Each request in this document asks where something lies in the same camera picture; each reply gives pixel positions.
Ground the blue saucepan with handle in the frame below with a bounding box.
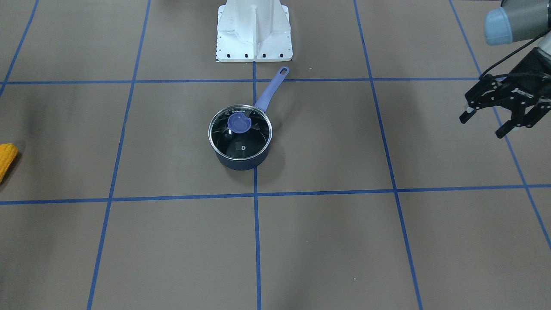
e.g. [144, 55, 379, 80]
[215, 65, 291, 171]

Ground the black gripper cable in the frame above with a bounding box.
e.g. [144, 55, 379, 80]
[478, 34, 547, 82]

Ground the glass pot lid blue knob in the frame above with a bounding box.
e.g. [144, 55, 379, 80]
[208, 105, 273, 161]

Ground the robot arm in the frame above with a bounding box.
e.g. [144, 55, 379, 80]
[460, 0, 551, 139]

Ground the yellow corn cob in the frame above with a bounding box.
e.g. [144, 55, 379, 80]
[0, 143, 19, 183]

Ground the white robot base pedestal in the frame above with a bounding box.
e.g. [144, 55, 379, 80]
[215, 0, 293, 62]

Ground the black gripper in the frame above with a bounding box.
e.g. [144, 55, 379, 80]
[459, 47, 551, 139]

